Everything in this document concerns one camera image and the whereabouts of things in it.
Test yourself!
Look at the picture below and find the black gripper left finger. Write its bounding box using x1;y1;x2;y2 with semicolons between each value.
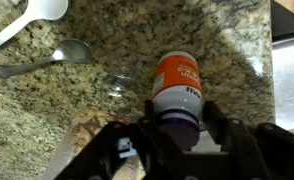
54;99;175;180

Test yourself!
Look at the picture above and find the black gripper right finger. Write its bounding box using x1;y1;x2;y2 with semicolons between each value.
202;100;294;180

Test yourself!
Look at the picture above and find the orange label supplement bottle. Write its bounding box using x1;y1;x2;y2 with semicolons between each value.
151;50;205;152

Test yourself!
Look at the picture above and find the stainless steel trash can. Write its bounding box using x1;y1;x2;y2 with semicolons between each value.
271;1;294;132

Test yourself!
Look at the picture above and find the metal spoon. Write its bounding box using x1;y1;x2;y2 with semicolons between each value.
0;38;94;80

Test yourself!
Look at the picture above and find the white plastic spoon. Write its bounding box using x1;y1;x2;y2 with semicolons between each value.
0;0;69;56

